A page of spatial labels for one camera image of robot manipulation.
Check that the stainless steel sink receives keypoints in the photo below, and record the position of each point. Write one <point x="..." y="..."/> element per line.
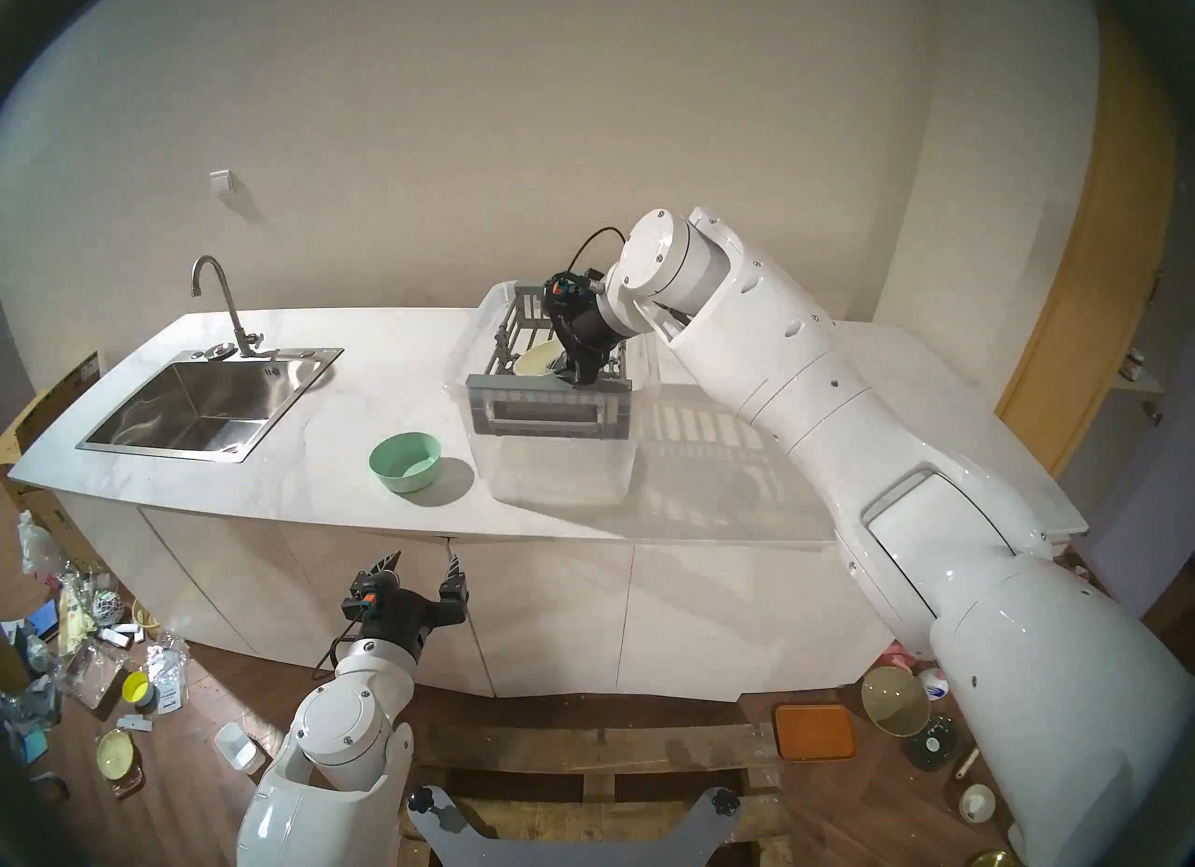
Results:
<point x="201" y="403"/>

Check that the round steel sink knob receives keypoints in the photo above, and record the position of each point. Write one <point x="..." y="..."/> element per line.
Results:
<point x="220" y="349"/>

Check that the pink plastic object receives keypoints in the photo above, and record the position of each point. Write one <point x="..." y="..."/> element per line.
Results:
<point x="898" y="657"/>

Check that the wooden door frame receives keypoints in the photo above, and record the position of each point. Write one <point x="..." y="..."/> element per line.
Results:
<point x="1074" y="267"/>

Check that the small white cup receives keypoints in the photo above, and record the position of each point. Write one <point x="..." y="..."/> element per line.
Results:
<point x="977" y="803"/>

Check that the yellow snack package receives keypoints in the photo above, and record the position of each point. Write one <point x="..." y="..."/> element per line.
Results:
<point x="75" y="613"/>

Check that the white wall switch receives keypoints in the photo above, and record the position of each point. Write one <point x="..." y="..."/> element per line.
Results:
<point x="221" y="182"/>

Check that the white plastic bag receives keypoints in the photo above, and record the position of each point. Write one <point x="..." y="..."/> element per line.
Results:
<point x="37" y="543"/>

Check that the grey lavender door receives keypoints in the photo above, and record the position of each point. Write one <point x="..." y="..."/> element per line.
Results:
<point x="1120" y="538"/>

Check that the white mesh ball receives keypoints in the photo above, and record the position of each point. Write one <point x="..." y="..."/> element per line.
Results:
<point x="106" y="602"/>

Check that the white marble kitchen counter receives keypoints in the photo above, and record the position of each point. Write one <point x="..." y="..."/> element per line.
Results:
<point x="653" y="613"/>

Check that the blue tablet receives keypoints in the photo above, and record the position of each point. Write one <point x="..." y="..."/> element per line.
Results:
<point x="41" y="620"/>

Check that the orange rectangular tray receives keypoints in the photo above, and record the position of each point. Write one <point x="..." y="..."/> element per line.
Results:
<point x="815" y="733"/>

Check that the white bottle pink cap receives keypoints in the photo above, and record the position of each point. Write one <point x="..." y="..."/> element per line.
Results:
<point x="934" y="685"/>

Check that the yellow cup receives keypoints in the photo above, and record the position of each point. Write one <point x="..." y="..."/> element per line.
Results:
<point x="136" y="688"/>

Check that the amber glass plate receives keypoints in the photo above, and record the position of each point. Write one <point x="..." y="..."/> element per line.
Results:
<point x="893" y="701"/>

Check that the wooden pallet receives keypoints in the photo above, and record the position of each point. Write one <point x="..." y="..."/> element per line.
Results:
<point x="597" y="748"/>

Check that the pale yellow bowl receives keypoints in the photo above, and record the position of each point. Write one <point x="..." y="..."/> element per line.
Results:
<point x="115" y="753"/>

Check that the clear bag with papers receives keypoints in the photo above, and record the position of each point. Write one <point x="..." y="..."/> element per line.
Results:
<point x="166" y="678"/>

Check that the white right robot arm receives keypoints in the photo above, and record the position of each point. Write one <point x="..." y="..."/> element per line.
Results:
<point x="840" y="389"/>

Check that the curved steel faucet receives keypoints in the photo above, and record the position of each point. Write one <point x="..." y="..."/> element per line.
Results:
<point x="231" y="310"/>

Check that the white plastic container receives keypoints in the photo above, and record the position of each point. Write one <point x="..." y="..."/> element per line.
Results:
<point x="237" y="747"/>

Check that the clear plastic storage bin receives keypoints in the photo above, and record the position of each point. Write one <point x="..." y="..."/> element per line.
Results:
<point x="551" y="473"/>

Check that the woven basket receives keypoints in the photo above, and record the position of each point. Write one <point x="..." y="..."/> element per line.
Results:
<point x="145" y="618"/>

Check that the dark glass lid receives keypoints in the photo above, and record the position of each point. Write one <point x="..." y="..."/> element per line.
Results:
<point x="929" y="748"/>

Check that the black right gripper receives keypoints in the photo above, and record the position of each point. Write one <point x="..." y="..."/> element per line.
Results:
<point x="583" y="324"/>

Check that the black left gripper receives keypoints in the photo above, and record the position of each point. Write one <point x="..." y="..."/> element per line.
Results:
<point x="401" y="615"/>

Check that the cream bowl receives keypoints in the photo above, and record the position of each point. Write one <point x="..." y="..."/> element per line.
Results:
<point x="534" y="361"/>

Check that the teal sponge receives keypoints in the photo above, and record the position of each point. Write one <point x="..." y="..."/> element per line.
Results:
<point x="30" y="744"/>

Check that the clear plastic bag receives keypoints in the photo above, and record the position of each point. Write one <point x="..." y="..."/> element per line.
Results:
<point x="91" y="674"/>

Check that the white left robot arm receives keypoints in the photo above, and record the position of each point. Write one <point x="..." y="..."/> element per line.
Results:
<point x="345" y="734"/>

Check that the mint green bowl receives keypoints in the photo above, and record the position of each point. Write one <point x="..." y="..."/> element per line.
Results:
<point x="406" y="464"/>

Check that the gold metal plate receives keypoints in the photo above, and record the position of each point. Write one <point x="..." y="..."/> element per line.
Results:
<point x="990" y="860"/>

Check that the brown cardboard box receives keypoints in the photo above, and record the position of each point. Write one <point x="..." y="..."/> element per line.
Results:
<point x="42" y="417"/>

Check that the grey dish drying rack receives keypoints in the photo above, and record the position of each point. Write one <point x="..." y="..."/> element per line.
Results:
<point x="551" y="403"/>

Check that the wooden shelf board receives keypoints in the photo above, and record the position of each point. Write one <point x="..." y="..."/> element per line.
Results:
<point x="1139" y="384"/>

